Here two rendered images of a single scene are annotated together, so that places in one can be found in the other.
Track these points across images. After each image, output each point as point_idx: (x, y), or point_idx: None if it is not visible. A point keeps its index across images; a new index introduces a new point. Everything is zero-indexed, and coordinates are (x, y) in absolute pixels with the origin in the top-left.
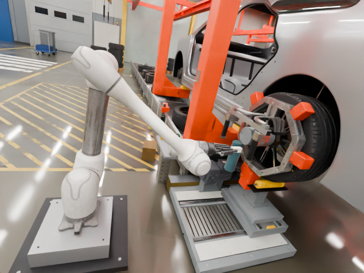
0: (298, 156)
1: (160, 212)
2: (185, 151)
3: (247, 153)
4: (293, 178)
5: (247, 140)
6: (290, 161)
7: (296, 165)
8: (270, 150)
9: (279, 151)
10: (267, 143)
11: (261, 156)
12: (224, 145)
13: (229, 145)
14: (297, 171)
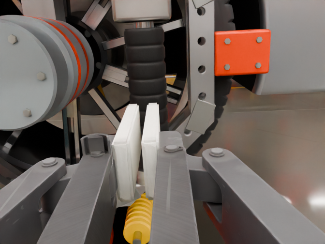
0: (243, 35)
1: None
2: None
3: (10, 175)
4: (214, 128)
5: (34, 89)
6: (221, 74)
7: (250, 69)
8: (80, 109)
9: (84, 106)
10: (90, 75)
11: (66, 145)
12: (37, 194)
13: (84, 146)
14: (219, 102)
